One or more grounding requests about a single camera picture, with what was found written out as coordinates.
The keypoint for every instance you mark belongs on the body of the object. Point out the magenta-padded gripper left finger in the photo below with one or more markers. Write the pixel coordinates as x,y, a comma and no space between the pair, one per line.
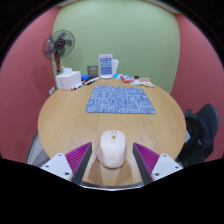
60,164

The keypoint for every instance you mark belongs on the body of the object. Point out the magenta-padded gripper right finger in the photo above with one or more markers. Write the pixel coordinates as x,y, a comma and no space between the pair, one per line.
164,164

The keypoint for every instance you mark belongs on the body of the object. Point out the cream computer mouse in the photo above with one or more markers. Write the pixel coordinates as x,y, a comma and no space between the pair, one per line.
112,150

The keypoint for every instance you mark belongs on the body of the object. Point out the blue patterned mouse pad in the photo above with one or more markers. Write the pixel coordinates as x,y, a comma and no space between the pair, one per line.
120,100

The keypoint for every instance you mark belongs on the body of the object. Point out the grey mesh chair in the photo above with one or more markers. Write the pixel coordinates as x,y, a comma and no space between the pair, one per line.
35,151

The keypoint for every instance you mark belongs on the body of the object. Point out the black bag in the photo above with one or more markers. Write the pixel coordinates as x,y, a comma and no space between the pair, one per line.
196,140

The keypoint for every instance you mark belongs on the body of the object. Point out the white whiteboard marker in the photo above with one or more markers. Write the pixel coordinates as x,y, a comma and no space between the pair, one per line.
80,84
91,81
74,88

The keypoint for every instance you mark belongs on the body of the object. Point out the white and orange snack packet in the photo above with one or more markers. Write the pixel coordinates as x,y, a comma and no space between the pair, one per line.
147,82

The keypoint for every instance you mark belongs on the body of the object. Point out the white tissue box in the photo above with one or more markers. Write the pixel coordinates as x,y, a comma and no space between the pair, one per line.
68,80

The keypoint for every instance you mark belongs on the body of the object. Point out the blue whiteboard eraser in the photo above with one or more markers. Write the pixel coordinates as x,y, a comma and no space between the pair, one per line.
85,77

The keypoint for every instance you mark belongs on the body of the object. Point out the small black object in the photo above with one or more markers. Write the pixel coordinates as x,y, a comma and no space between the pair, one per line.
136,77

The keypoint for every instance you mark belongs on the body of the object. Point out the dark translucent cup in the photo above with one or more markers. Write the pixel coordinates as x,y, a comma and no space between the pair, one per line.
92,71

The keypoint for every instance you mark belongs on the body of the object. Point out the light blue packet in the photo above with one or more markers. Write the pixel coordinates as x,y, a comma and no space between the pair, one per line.
117,76

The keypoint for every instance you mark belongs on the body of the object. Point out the white plastic stand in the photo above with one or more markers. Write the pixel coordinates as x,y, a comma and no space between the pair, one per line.
115,67

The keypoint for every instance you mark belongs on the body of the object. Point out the white and blue sign stand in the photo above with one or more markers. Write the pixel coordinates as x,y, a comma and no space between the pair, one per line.
106,66

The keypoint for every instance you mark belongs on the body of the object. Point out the black and red standing fan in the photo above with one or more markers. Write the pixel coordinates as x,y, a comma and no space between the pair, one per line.
58,44

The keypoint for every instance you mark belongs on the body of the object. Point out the white wall outlet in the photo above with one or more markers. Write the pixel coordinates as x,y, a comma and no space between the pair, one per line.
51,90

